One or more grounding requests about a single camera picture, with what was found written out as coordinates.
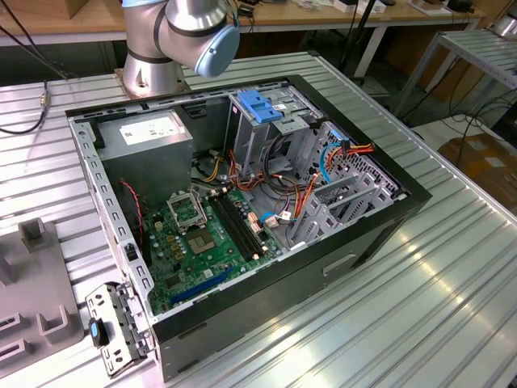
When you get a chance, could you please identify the black RAM slot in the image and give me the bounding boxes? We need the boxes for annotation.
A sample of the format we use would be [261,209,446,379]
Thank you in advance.
[224,190,266,255]
[208,194,252,262]
[220,192,261,258]
[213,193,256,259]

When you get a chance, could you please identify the thin wires with white connector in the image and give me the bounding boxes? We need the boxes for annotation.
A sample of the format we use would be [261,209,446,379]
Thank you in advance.
[264,208,300,230]

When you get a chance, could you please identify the large brown cardboard box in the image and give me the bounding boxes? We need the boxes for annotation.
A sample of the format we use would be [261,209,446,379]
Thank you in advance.
[438,135,517,211]

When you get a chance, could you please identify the green motherboard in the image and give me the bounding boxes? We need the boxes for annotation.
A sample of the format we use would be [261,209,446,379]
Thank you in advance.
[141,186,284,317]

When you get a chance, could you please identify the grey metal disk bay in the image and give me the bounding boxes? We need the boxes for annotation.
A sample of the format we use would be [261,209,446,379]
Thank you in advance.
[287,120,409,254]

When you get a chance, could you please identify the silver metal cylinder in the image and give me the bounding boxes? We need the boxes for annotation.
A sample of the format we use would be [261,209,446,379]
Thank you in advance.
[490,11,517,38]

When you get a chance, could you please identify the black cable bundle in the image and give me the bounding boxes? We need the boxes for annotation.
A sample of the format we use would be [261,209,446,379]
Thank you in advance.
[261,135,312,199]

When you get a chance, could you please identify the orange red wire bundle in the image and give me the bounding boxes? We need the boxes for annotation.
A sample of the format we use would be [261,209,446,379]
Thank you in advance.
[227,148,270,194]

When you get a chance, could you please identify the grey parts rack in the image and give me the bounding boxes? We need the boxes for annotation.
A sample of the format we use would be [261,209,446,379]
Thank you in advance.
[0,217,86,365]

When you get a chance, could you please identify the metal slat side table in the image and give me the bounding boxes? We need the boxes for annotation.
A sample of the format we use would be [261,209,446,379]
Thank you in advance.
[393,27,517,118]

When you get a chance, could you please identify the yellow black power wires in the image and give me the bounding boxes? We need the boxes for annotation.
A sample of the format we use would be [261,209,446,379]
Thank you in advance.
[193,149,225,183]

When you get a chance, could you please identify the black open PC case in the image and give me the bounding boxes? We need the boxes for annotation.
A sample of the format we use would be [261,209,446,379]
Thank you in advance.
[64,74,433,383]

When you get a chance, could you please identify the small white box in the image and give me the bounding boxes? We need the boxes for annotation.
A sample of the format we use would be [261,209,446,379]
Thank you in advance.
[334,0,388,14]

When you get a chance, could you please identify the grey optical drive cage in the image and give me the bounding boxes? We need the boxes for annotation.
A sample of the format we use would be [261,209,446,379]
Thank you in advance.
[223,82,325,175]

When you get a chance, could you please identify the red black fan wire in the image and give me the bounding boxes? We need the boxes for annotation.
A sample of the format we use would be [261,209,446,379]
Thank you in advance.
[120,179,146,247]

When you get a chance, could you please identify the orange red power wire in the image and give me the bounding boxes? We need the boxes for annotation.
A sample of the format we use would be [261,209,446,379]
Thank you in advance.
[292,139,376,222]

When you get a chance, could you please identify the blue plastic drive latch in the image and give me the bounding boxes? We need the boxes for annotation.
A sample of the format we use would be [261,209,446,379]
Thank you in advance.
[237,91,287,124]

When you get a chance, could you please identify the metal socket cover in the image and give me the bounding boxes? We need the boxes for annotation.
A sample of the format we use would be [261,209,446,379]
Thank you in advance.
[166,192,209,234]

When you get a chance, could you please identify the blue expansion slot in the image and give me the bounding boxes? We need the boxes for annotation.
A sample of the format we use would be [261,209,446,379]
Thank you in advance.
[168,264,236,308]

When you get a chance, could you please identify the silver rear slot bracket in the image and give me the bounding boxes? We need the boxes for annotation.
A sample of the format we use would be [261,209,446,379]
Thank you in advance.
[84,282,157,379]

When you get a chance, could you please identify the black stand pole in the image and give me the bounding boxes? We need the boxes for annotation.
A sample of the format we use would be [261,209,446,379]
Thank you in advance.
[338,0,379,82]

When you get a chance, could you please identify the black cable with metal connector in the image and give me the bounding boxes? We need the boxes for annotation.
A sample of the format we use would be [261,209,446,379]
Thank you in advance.
[0,79,52,135]

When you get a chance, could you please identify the black latch with blue mark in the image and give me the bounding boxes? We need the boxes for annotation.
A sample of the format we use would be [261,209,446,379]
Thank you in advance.
[88,317,111,348]

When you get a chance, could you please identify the grey power supply unit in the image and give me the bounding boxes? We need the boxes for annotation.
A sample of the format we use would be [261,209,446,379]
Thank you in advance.
[95,108,195,208]

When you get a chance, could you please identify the CPU socket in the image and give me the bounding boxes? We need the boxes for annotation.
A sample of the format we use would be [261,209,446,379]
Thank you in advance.
[186,228,219,256]

